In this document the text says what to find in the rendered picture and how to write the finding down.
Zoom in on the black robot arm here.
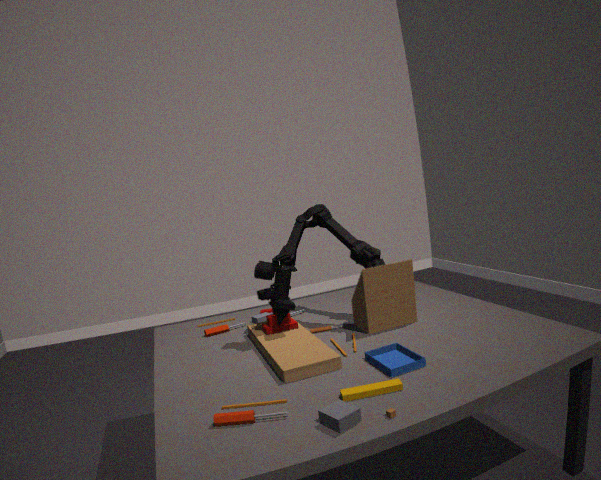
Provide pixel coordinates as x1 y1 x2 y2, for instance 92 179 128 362
254 204 385 300

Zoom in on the tan wooden panel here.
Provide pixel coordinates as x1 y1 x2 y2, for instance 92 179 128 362
247 321 343 383

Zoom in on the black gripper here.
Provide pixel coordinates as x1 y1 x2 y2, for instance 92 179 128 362
267 281 295 325

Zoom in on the yellow rectangular bar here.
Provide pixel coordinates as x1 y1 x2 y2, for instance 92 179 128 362
340 379 403 402

